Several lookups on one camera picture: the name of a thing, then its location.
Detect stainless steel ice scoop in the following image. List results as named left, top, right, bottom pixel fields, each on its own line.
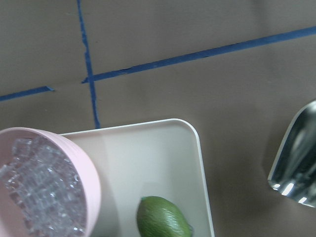
left=268, top=100, right=316, bottom=208

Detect clear ice cubes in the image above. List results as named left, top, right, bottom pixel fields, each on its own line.
left=0, top=136, right=87, bottom=237

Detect pink bowl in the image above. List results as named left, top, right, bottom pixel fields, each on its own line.
left=0, top=127, right=102, bottom=237

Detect white square tray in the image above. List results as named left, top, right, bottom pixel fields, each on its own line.
left=65, top=118, right=214, bottom=237

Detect green lime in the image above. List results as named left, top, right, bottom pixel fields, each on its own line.
left=136, top=196, right=193, bottom=237

